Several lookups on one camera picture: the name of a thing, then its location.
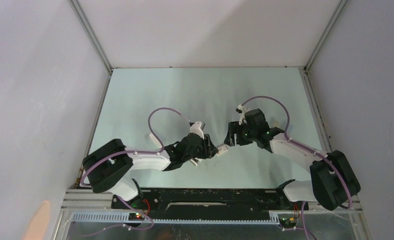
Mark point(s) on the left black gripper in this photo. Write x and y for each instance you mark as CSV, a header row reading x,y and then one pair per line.
x,y
209,149

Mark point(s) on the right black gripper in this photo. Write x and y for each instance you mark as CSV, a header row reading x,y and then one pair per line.
x,y
234,127

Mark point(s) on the small white mini stapler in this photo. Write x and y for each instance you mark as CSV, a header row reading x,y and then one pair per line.
x,y
194,161

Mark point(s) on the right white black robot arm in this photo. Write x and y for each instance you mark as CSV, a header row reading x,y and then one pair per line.
x,y
332,180

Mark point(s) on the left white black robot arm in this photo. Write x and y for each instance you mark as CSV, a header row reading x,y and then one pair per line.
x,y
106,168

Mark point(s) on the long white stapler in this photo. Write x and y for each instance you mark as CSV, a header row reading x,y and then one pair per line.
x,y
155,141

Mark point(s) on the left small circuit board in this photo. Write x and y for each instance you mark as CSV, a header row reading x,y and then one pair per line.
x,y
135,216

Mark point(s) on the small circuit board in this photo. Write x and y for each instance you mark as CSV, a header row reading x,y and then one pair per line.
x,y
135,216
288,223

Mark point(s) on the right small circuit board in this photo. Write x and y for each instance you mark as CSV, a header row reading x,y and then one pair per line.
x,y
288,223

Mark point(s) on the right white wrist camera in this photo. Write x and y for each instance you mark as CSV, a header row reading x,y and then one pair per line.
x,y
242,110

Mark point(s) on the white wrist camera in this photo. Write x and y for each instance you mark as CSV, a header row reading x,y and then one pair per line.
x,y
197,128
242,110

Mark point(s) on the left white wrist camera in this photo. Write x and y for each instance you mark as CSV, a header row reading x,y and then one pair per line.
x,y
197,128

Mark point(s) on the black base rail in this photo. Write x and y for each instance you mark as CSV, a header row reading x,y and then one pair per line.
x,y
188,204

